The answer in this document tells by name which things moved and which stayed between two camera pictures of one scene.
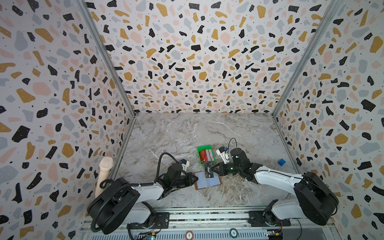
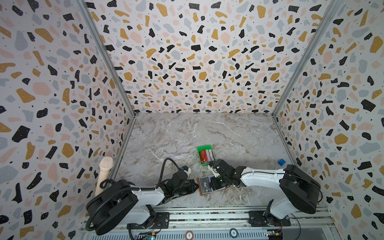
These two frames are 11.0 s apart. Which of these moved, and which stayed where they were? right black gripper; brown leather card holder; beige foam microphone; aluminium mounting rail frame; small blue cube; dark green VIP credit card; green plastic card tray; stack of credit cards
Moved: right black gripper; brown leather card holder; dark green VIP credit card
Stayed: stack of credit cards; beige foam microphone; green plastic card tray; aluminium mounting rail frame; small blue cube
